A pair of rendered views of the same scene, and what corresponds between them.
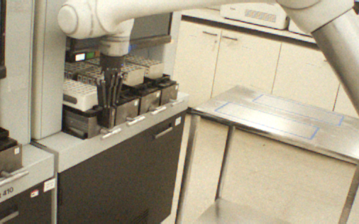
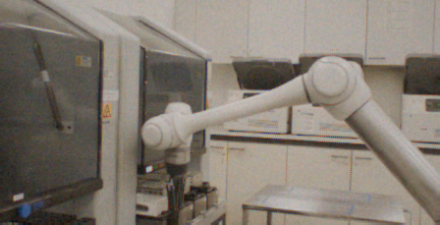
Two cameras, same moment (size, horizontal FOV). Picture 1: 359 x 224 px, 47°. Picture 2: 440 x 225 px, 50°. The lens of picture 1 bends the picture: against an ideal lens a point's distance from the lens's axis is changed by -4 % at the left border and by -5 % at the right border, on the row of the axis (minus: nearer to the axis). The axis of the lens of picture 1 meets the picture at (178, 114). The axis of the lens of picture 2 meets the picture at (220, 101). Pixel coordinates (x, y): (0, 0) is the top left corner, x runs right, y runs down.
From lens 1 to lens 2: 48 cm
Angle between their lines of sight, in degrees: 19
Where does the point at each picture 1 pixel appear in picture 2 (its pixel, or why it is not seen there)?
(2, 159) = not seen: outside the picture
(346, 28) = (370, 111)
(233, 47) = (241, 157)
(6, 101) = (99, 210)
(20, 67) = (109, 180)
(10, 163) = not seen: outside the picture
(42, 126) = not seen: outside the picture
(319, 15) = (350, 106)
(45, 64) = (125, 176)
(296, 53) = (302, 153)
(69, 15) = (154, 132)
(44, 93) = (124, 202)
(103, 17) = (180, 131)
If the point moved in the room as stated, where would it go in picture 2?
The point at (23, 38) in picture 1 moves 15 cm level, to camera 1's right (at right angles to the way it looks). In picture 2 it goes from (110, 155) to (159, 155)
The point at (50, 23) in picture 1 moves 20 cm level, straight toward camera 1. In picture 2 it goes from (127, 140) to (142, 148)
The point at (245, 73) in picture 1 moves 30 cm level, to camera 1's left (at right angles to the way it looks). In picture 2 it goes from (256, 181) to (220, 180)
